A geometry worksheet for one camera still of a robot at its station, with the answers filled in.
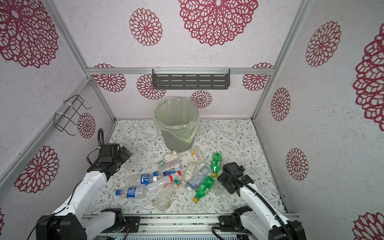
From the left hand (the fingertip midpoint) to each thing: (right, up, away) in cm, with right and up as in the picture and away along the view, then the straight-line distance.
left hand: (123, 157), depth 85 cm
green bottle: (+54, -4, +4) cm, 54 cm away
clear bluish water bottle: (+43, -13, +4) cm, 45 cm away
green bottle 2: (+45, -16, -6) cm, 48 cm away
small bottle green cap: (+27, 0, +7) cm, 28 cm away
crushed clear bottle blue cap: (+25, -8, +1) cm, 27 cm away
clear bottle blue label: (+11, -12, -2) cm, 16 cm away
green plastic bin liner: (+30, +27, +17) cm, 43 cm away
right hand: (+56, -12, 0) cm, 57 cm away
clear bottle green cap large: (+25, -20, -2) cm, 32 cm away
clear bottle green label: (+38, -7, +2) cm, 39 cm away
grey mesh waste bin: (+27, +9, +4) cm, 29 cm away
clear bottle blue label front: (+8, -18, -6) cm, 20 cm away
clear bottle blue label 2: (+54, -17, -2) cm, 56 cm away
